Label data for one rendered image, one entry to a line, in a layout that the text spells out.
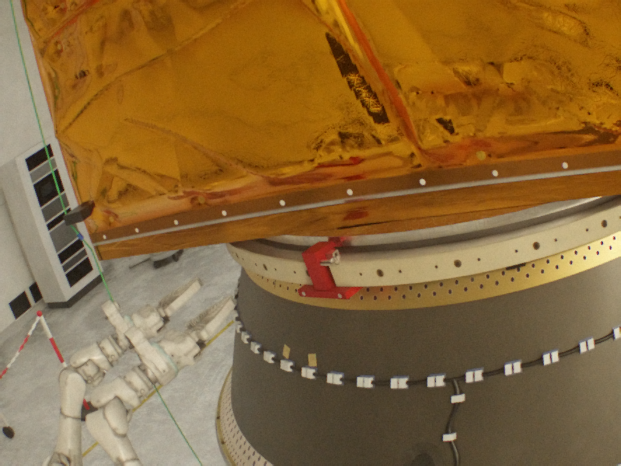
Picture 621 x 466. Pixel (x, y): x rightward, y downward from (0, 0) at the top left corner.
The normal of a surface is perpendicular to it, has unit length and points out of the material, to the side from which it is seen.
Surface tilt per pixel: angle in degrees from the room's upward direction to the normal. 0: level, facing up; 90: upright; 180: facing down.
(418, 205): 90
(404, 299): 61
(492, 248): 90
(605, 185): 90
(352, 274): 90
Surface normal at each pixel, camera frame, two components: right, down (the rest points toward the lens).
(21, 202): -0.49, 0.44
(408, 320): -0.63, -0.02
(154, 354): 0.22, -0.35
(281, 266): -0.74, 0.45
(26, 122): 0.80, -0.11
